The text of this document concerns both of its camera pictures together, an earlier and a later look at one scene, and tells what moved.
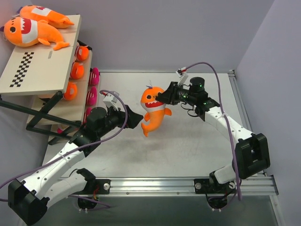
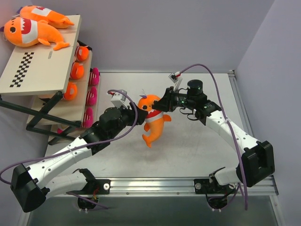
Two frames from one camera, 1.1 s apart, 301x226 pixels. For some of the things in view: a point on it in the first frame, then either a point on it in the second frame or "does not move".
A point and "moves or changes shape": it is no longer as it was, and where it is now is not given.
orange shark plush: [21, 31] does not move
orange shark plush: [156, 110] moves or changes shape
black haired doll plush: [77, 70] does not move
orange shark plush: [37, 13] does not move
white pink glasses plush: [91, 96] does not move
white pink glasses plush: [60, 130] -> [90, 113]
